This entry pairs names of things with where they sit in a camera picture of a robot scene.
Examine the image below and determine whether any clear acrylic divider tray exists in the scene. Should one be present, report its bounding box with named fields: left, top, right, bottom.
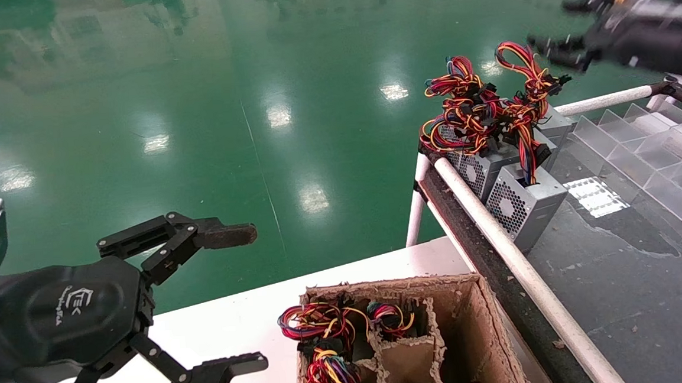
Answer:
left=571, top=100, right=682, bottom=260

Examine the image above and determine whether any grey power supply with wires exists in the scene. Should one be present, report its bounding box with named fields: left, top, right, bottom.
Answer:
left=416, top=50, right=558, bottom=206
left=478, top=98, right=571, bottom=255

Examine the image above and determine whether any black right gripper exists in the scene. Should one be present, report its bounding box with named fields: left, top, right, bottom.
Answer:
left=525, top=0, right=682, bottom=86

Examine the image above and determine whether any wire bundle upper left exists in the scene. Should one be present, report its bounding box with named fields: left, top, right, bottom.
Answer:
left=277, top=300, right=370, bottom=347

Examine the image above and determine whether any power supply with coloured wires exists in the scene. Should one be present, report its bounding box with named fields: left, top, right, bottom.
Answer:
left=495, top=37, right=578, bottom=173

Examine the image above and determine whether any wire bundle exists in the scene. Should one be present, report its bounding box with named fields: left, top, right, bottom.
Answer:
left=277, top=300, right=370, bottom=347
left=367, top=300, right=417, bottom=341
left=300, top=343, right=362, bottom=383

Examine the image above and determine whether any black pipe joint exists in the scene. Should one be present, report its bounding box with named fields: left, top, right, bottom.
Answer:
left=648, top=76, right=682, bottom=105

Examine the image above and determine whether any white frame leg pipe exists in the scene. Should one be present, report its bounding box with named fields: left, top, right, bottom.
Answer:
left=401, top=152, right=438, bottom=248

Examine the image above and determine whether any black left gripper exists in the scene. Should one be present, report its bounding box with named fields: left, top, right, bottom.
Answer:
left=0, top=248, right=270, bottom=383

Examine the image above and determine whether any long white frame rail pipe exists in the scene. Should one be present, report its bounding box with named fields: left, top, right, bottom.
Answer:
left=434, top=147, right=627, bottom=383

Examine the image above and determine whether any wire bundle upper middle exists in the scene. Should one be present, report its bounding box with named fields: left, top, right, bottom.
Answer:
left=367, top=300, right=417, bottom=341

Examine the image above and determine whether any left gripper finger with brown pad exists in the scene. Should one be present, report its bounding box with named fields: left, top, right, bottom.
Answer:
left=95, top=207, right=261, bottom=290

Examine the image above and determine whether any wire bundle lower left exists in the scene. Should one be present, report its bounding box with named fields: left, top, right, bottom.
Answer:
left=300, top=343, right=362, bottom=383

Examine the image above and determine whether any brown cardboard divider box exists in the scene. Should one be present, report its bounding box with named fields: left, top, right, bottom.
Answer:
left=290, top=270, right=531, bottom=383

